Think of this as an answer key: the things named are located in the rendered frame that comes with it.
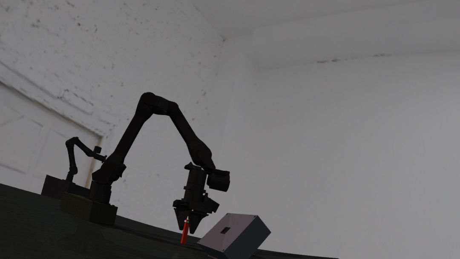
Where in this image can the dark red square peg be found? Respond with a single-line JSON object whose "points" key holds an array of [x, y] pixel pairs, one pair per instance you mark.
{"points": [[185, 232]]}

